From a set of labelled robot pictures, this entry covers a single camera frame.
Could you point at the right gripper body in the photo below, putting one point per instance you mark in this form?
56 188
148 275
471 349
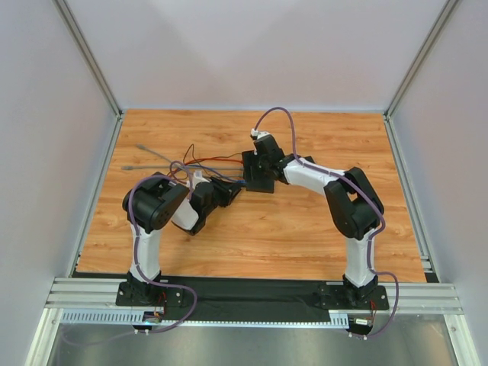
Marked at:
258 172

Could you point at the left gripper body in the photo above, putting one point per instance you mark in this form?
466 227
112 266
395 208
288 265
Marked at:
225 191

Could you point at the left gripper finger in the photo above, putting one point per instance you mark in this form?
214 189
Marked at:
226 195
225 185

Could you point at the black network switch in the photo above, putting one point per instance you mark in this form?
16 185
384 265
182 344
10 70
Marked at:
266 185

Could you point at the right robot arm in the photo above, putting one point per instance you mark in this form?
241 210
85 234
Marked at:
355 208

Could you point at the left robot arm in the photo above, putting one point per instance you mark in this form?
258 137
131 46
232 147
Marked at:
156 201

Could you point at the black power adapter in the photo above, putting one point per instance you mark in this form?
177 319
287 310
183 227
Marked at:
303 160

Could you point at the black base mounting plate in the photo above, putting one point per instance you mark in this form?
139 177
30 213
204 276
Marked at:
247 300

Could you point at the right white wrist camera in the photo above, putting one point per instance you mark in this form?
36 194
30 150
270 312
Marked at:
256 134

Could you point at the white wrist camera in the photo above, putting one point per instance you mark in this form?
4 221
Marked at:
198 177
256 134

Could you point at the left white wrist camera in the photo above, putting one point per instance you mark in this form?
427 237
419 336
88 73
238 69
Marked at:
198 177

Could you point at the right aluminium frame post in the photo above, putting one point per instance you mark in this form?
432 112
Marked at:
435 31

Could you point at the aluminium frame post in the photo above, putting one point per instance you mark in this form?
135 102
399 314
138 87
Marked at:
73 27
435 31

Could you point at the slotted cable duct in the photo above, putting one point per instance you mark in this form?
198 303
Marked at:
145 318

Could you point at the front aluminium rail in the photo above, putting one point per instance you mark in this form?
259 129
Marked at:
414 298

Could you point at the left aluminium frame post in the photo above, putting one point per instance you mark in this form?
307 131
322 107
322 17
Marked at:
73 27

